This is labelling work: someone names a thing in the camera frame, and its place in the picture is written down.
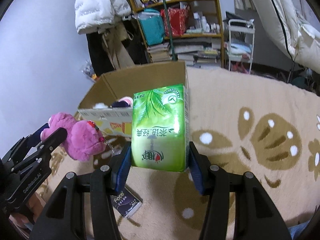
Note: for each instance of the white rolling cart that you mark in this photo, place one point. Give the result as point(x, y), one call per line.
point(240, 45)

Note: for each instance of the white fluffy plush toy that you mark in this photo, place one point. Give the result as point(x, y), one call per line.
point(100, 106)

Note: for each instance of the person's left hand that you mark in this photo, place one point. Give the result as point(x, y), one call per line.
point(35, 204)

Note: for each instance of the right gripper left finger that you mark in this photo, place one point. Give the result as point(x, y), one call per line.
point(80, 199)

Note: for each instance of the green tissue pack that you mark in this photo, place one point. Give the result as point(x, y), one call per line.
point(160, 129)

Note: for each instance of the pink bear plush toy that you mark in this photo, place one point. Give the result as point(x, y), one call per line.
point(84, 138)

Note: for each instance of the clear bag of toys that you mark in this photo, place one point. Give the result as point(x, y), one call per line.
point(88, 71)

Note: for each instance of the stack of books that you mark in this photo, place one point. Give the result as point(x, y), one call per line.
point(160, 52)

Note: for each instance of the purple-haired doll plush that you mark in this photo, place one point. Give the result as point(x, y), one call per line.
point(124, 102)

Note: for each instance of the green pole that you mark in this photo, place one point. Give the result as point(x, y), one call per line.
point(174, 57)

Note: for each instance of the red shopping bag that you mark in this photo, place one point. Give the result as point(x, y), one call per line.
point(178, 20)

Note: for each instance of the white puffer jacket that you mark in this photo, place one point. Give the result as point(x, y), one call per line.
point(93, 16)

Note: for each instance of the beige trench coat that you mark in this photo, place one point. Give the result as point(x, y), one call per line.
point(117, 53)

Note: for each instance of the beige flower-pattern blanket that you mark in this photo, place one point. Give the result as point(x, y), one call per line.
point(242, 123)

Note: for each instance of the open cardboard box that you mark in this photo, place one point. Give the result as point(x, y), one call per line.
point(126, 82)

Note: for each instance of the wooden bookshelf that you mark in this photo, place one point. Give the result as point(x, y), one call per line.
point(186, 30)

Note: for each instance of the black tissue pack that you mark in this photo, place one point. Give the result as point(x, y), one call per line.
point(126, 202)

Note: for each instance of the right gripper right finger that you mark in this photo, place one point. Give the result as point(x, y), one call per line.
point(256, 216)

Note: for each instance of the teal shopping bag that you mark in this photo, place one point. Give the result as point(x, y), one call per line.
point(152, 26)

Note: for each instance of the cream reclining chair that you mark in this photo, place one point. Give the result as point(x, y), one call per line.
point(290, 31)

